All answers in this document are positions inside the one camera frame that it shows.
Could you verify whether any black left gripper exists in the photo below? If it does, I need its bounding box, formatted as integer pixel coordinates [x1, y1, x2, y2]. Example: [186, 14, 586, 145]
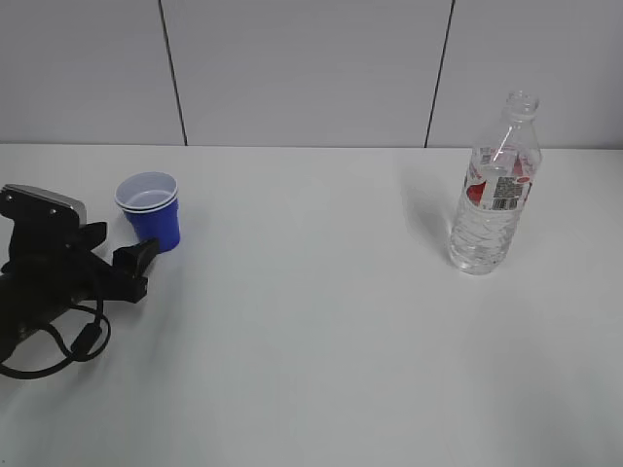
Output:
[1, 222, 160, 341]

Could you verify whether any blue plastic cup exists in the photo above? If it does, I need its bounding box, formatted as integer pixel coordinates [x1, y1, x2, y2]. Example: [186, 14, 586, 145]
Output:
[115, 171, 178, 210]
[122, 197, 181, 253]

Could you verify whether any clear Wahaha water bottle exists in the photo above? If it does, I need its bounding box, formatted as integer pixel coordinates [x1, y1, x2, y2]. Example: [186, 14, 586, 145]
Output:
[449, 91, 542, 275]

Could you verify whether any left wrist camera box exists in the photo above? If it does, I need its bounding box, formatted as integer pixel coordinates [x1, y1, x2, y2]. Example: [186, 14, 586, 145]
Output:
[1, 184, 87, 270]

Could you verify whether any black left camera cable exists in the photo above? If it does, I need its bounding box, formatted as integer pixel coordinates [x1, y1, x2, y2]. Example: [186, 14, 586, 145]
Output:
[0, 296, 111, 380]

